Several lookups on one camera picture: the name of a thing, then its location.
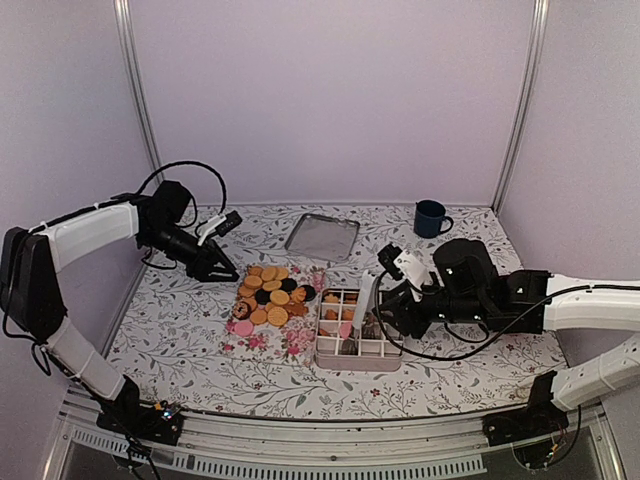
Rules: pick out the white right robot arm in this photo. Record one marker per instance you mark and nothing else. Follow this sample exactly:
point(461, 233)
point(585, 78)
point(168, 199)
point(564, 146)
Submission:
point(467, 288)

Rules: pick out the left aluminium frame post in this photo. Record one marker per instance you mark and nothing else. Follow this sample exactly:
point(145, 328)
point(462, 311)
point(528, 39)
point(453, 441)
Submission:
point(124, 25)

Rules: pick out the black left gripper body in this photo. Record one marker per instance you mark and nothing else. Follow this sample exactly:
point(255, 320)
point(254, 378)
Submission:
point(165, 241)

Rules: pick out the dark blue mug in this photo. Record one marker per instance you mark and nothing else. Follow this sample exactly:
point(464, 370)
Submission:
point(431, 220)

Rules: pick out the floral rectangular tray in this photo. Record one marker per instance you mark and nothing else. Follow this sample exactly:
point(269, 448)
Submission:
point(285, 302)

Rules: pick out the silver tin lid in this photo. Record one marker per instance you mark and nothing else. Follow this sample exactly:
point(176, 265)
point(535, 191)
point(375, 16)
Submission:
point(323, 237)

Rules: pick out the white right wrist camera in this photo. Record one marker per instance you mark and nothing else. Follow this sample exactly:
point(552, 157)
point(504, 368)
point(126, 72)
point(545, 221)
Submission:
point(404, 266)

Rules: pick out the pink divided cookie tin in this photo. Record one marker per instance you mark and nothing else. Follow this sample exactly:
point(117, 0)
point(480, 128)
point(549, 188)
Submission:
point(327, 340)

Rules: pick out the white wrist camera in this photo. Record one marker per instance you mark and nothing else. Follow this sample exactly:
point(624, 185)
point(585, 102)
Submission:
point(220, 225)
point(404, 266)

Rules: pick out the aluminium frame post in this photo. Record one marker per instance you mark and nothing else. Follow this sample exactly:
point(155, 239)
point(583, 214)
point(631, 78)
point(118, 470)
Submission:
point(534, 53)
point(124, 25)

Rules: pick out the pink sandwich cookie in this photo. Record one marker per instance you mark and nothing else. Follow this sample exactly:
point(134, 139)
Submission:
point(346, 331)
point(244, 328)

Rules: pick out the front aluminium rail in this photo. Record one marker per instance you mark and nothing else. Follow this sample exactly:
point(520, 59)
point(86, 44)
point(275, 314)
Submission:
point(217, 446)

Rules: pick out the silver white tongs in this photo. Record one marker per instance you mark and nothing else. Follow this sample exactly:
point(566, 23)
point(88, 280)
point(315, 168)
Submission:
point(367, 340)

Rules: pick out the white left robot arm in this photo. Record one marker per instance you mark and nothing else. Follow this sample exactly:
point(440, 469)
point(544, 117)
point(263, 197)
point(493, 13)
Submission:
point(62, 280)

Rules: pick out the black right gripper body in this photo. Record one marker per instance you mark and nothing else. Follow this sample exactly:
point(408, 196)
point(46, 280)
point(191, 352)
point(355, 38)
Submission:
point(407, 314)

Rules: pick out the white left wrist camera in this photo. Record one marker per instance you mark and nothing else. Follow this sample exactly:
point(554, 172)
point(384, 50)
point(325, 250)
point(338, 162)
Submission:
point(220, 225)

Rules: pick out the right aluminium frame post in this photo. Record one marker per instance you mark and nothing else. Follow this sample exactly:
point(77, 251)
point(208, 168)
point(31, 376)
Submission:
point(534, 53)

